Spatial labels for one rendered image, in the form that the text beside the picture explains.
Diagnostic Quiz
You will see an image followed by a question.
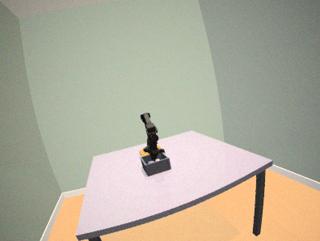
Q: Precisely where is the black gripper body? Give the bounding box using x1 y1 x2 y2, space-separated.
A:
149 142 165 153

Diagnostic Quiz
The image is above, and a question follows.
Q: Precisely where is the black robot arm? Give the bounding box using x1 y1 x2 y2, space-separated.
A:
141 112 158 152

